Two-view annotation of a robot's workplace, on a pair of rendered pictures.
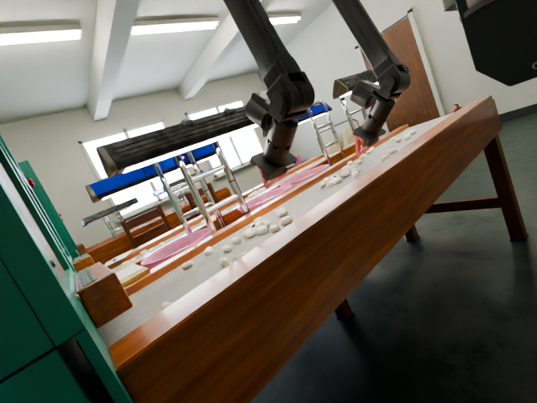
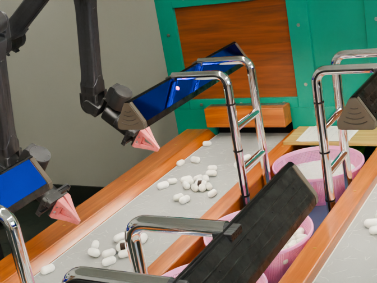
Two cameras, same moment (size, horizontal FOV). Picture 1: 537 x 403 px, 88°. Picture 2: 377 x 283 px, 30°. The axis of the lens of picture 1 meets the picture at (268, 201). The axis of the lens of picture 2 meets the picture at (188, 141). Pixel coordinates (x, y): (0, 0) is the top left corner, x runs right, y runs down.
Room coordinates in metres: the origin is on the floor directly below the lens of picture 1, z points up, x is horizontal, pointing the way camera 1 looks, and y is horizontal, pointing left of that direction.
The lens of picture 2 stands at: (2.63, -0.71, 1.52)
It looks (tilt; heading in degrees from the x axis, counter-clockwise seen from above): 18 degrees down; 157
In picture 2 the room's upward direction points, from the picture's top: 10 degrees counter-clockwise
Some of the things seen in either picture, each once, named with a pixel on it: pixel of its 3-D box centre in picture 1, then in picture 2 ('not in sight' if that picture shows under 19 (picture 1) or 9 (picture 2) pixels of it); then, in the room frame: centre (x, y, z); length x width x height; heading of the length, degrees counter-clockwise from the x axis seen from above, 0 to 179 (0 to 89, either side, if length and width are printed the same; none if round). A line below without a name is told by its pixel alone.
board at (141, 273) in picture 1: (115, 278); (340, 135); (0.88, 0.55, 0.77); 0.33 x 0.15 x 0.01; 35
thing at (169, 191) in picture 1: (184, 200); (364, 142); (1.27, 0.34, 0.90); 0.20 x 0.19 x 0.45; 125
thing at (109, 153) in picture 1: (211, 127); (189, 80); (0.87, 0.07, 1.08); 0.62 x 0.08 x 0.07; 125
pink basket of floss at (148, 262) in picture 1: (182, 256); (319, 176); (1.00, 0.37, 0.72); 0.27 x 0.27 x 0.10
